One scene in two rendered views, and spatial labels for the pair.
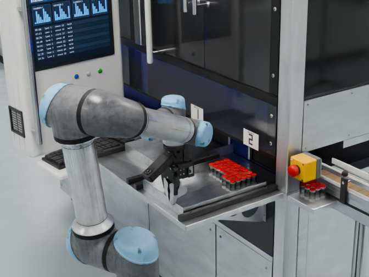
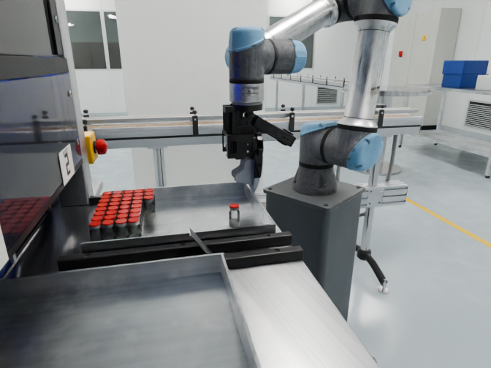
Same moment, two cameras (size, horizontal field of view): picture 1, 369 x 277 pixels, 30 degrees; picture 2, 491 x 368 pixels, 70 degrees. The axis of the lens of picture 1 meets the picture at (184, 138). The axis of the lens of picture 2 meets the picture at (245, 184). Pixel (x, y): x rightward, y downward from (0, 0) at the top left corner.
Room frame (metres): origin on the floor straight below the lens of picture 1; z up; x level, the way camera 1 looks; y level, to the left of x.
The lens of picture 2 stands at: (2.76, 0.30, 1.20)
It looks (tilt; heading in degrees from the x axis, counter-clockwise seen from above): 19 degrees down; 200
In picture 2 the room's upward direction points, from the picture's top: straight up
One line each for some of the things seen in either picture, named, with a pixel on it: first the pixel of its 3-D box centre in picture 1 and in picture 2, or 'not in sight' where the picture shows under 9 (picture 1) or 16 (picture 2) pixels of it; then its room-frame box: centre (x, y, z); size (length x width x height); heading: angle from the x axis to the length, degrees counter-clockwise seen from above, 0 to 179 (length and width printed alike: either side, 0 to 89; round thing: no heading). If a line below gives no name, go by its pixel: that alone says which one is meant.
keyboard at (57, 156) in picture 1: (90, 149); not in sight; (2.71, 0.40, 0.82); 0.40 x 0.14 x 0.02; 130
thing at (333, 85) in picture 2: not in sight; (304, 79); (-3.53, -0.88, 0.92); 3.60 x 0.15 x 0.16; 33
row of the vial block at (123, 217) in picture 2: (229, 175); (126, 215); (2.22, -0.16, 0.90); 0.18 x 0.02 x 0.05; 32
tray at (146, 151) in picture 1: (178, 147); (97, 338); (2.51, 0.02, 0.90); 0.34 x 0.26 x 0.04; 123
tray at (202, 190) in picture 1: (203, 185); (180, 213); (2.16, -0.06, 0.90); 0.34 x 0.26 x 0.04; 122
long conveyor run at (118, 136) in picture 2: not in sight; (242, 123); (1.17, -0.29, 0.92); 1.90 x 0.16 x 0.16; 123
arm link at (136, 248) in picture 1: (134, 256); (319, 141); (1.61, 0.14, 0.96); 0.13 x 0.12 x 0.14; 58
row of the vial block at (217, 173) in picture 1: (224, 177); (137, 213); (2.21, -0.14, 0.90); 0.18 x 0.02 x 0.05; 32
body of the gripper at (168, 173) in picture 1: (177, 160); (243, 131); (2.02, 0.03, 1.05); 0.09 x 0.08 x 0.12; 123
